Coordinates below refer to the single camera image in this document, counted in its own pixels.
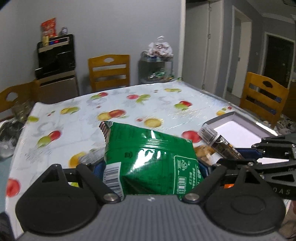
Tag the metal shelf rack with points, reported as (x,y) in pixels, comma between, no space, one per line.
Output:
(154,69)

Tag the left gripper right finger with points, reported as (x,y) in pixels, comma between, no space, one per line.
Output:
(202,191)

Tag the fruit pattern tablecloth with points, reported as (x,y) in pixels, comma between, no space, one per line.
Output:
(43,205)

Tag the red snack bag on dispenser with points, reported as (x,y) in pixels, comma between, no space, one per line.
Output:
(49,28)

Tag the wooden chair at left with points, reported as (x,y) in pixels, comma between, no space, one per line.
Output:
(24,92)

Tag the dark cylindrical snack pack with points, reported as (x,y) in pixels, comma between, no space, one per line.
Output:
(219,143)

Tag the white plastic bag on rack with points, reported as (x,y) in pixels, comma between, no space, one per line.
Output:
(160,49)

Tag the wooden chair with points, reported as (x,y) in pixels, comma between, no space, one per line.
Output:
(109,71)
(24,92)
(264,97)

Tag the black water dispenser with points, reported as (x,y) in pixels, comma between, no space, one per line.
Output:
(56,76)

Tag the grey shallow tray box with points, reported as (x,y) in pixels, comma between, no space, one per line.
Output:
(240,131)

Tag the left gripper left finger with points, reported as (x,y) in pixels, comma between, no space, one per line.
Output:
(86,179)

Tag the green snack bag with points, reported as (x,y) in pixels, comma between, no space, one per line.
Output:
(140,161)

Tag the clear bag of biscuits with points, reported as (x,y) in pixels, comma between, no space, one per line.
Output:
(205,154)

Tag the wooden chair at right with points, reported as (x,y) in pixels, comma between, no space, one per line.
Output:
(264,97)

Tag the wooden chair at back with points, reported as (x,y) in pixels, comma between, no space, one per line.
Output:
(109,71)

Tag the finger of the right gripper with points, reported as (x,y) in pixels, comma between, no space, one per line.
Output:
(279,147)
(234,166)

